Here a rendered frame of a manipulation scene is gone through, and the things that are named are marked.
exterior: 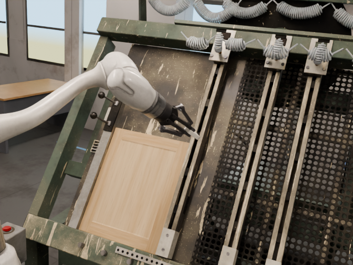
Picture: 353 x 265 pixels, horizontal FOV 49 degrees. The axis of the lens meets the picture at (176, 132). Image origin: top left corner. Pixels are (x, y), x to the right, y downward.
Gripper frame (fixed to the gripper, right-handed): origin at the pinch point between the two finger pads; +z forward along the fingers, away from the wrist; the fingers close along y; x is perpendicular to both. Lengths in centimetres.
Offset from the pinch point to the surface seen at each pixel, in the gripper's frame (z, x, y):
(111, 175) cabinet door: 20, 45, -51
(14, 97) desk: 81, 380, -162
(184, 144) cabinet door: 33.3, 33.7, -13.1
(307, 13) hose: 65, 64, 86
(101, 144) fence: 13, 60, -44
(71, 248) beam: 16, 25, -86
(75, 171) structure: 15, 64, -66
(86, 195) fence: 15, 42, -66
